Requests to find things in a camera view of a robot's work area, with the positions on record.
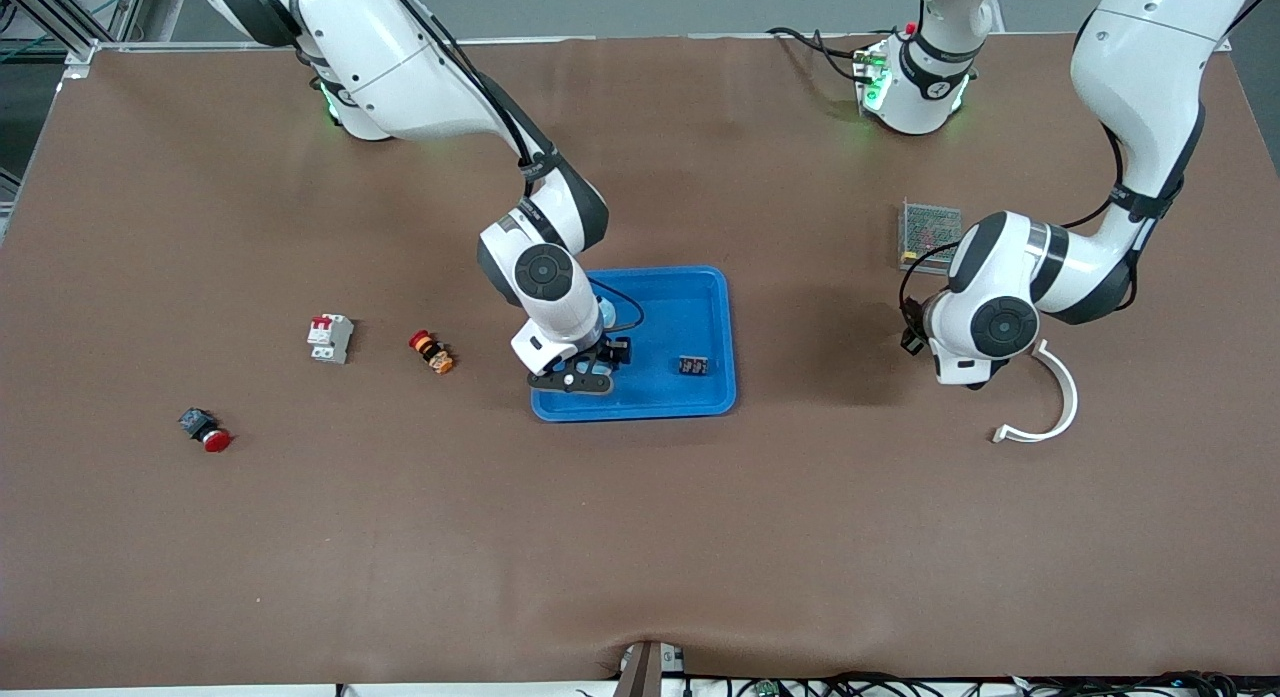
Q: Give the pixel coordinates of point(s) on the white circuit breaker red switch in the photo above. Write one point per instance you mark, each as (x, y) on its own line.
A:
(330, 337)

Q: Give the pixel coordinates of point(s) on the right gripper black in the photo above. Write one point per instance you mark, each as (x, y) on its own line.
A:
(607, 348)

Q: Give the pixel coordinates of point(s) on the brown cylindrical capacitor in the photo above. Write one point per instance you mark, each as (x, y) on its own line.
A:
(694, 365)

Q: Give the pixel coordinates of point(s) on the aluminium frame profile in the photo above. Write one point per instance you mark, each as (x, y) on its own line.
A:
(60, 22)

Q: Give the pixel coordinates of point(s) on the brown table mat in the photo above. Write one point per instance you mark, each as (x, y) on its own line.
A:
(640, 537)

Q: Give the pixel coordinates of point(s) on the orange red push button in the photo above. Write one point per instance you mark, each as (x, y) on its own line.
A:
(432, 352)

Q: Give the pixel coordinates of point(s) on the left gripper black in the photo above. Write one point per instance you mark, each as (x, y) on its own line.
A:
(912, 339)

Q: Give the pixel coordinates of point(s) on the white curved pipe clamp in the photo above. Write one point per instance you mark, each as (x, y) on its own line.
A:
(1068, 397)

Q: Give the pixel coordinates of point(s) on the blue plastic tray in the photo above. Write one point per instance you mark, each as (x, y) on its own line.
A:
(680, 307)

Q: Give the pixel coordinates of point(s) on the metal mesh power supply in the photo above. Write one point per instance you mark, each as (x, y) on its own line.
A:
(925, 227)

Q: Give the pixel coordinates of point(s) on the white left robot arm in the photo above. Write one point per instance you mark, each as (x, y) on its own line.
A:
(1130, 77)

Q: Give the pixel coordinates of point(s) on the red emergency stop button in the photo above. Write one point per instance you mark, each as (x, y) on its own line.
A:
(212, 437)

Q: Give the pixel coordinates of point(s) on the metal table bracket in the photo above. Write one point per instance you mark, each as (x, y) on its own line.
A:
(648, 667)

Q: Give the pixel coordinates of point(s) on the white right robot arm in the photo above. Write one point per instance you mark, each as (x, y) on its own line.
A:
(400, 57)

